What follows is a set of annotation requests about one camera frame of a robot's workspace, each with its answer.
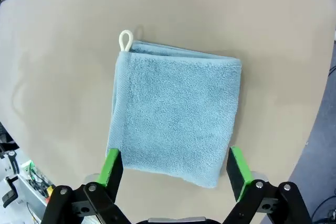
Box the white electronics box green LED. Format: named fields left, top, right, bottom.
left=18, top=159, right=55, bottom=209

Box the light blue towel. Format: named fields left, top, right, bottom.
left=106, top=29, right=243, bottom=189

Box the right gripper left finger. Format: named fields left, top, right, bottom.
left=41, top=147, right=130, bottom=224

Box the black handle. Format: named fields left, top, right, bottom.
left=1, top=176, right=18, bottom=207

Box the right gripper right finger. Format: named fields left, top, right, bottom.
left=223, top=145, right=313, bottom=224

